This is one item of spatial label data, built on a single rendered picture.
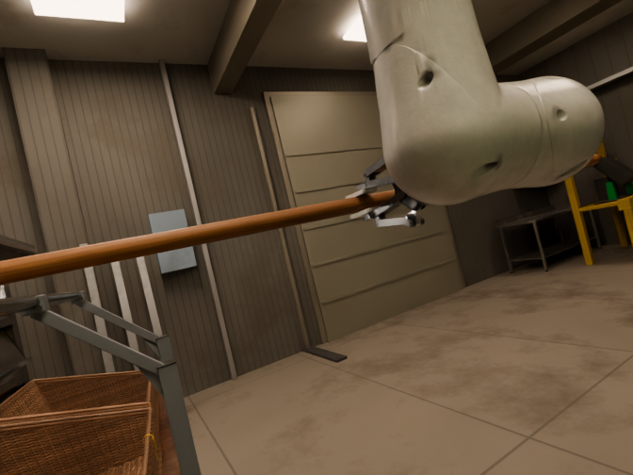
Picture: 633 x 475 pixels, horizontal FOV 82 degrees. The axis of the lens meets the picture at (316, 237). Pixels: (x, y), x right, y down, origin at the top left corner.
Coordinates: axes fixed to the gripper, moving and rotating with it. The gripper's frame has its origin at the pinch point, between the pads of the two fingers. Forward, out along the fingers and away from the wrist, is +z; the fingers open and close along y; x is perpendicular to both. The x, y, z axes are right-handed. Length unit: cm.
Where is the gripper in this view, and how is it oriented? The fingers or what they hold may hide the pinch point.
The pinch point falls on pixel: (363, 203)
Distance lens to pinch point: 70.1
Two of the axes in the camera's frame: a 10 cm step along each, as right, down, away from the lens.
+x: 8.8, -2.0, 4.3
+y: 2.3, 9.7, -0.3
